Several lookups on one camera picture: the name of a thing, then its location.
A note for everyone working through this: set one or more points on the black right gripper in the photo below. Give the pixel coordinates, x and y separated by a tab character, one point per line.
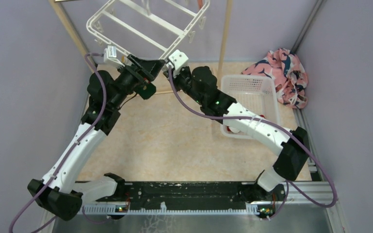
176	78

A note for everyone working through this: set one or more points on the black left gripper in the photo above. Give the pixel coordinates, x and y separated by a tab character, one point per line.
145	71

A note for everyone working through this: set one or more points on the white plastic clip hanger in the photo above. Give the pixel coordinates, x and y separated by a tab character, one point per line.
147	28

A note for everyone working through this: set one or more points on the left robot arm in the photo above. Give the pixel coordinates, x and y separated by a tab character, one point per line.
77	151

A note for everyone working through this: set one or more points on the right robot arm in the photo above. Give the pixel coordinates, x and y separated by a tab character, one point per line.
197	92

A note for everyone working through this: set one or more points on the white plastic laundry basket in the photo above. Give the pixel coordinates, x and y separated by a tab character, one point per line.
256	93

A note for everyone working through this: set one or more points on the pink patterned cloth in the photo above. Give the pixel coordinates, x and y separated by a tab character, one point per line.
288	74

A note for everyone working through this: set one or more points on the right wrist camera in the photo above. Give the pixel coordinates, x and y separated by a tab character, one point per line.
176	61

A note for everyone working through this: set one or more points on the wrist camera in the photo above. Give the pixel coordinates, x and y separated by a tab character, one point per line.
110	57
176	61

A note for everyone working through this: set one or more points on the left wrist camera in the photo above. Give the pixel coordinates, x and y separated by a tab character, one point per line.
110	57

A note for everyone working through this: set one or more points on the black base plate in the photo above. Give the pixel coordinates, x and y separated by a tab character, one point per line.
193	196

